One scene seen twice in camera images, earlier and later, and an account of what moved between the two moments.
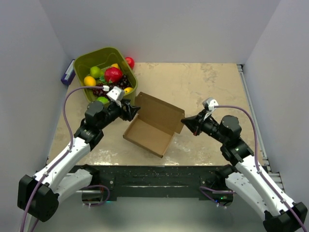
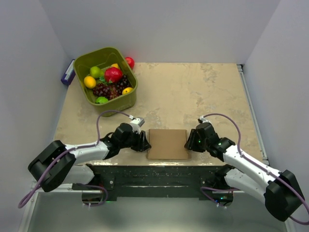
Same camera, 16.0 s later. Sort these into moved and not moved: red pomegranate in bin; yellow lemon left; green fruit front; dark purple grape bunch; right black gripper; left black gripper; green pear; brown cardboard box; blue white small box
Moved: right black gripper; brown cardboard box; left black gripper
Not moved: green pear; dark purple grape bunch; red pomegranate in bin; yellow lemon left; blue white small box; green fruit front
